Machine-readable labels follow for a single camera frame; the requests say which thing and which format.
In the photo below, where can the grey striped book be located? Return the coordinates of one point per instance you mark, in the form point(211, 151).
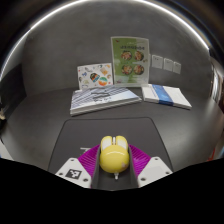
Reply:
point(100, 99)

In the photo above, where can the green menu sign stand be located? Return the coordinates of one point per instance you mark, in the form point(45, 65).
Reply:
point(130, 61)

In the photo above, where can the black mouse pad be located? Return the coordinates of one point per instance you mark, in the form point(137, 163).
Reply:
point(110, 128)

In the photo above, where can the white colourful sticker card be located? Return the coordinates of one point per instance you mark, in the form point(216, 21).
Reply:
point(94, 76)

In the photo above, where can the black monitor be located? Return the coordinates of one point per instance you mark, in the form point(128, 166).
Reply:
point(10, 90)

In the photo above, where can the white book with blue band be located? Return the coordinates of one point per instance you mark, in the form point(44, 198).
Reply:
point(166, 96)

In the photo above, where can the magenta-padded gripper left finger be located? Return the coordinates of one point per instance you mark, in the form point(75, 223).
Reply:
point(73, 172)

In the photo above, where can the white wall socket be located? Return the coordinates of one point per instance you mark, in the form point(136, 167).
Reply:
point(177, 68)
point(157, 62)
point(168, 64)

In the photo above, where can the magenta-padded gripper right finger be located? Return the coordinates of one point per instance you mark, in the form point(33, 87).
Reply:
point(155, 170)

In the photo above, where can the yellow computer mouse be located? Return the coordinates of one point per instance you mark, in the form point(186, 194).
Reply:
point(114, 156)

